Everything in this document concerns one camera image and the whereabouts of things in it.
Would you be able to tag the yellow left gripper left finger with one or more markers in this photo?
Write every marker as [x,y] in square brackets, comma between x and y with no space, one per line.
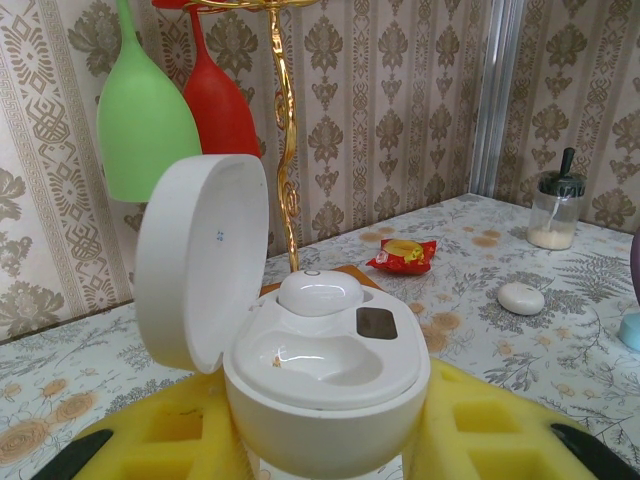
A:
[165,440]

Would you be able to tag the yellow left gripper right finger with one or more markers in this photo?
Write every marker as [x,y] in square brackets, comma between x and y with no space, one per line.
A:
[500,440]

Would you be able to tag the white oval earbud case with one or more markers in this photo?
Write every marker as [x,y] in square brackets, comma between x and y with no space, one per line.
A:
[520,299]

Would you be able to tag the light blue earbud case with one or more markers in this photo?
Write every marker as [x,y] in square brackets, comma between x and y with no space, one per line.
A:
[631,335]

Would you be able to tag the red yellow snack packet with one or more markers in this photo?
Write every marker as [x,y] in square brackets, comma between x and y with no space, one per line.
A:
[400,255]

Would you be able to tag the glass shaker jar black lid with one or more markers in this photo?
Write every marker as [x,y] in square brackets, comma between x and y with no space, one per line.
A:
[550,225]

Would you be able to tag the gold glass rack wooden base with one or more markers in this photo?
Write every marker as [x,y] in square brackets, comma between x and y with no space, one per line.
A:
[285,150]

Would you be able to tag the green wine glass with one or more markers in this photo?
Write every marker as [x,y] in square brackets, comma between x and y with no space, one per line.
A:
[145,125]

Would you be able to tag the red wine glass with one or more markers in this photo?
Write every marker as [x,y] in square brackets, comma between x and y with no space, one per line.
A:
[220,110]

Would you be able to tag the aluminium frame post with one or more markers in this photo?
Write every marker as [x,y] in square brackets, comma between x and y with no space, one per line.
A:
[500,100]

